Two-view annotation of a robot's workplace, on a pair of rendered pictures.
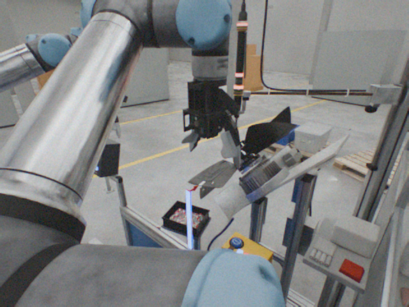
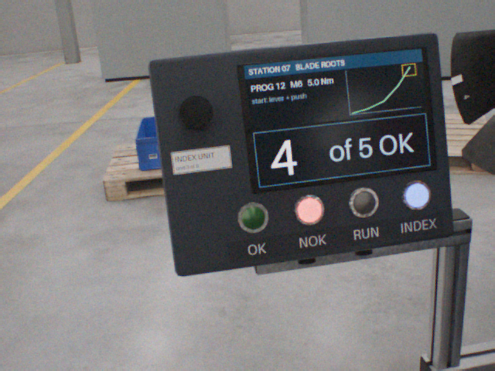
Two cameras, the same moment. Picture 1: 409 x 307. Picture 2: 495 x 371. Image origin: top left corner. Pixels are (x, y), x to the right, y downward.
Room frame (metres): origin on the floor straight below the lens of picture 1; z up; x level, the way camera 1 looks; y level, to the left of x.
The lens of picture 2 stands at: (0.91, 1.04, 1.32)
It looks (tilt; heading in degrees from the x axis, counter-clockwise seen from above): 21 degrees down; 314
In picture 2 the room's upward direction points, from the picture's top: 5 degrees counter-clockwise
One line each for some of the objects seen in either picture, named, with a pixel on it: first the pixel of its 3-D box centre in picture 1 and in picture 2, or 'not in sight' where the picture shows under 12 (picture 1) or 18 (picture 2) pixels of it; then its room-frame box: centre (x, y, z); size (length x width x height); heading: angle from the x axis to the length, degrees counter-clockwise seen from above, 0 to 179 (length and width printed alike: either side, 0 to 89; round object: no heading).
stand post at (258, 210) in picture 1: (253, 255); not in sight; (1.12, -0.31, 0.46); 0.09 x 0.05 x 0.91; 141
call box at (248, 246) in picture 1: (246, 259); not in sight; (0.61, -0.15, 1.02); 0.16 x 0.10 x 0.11; 51
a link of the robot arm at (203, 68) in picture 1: (211, 67); not in sight; (0.51, -0.01, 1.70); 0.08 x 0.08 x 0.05
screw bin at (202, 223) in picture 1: (186, 218); not in sight; (1.03, 0.11, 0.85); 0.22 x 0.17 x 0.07; 66
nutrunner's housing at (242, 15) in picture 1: (239, 66); not in sight; (1.08, -0.14, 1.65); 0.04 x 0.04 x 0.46
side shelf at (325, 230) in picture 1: (340, 249); not in sight; (0.82, -0.64, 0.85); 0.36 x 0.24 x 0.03; 141
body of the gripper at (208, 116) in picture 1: (207, 107); not in sight; (0.51, 0.00, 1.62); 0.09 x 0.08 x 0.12; 141
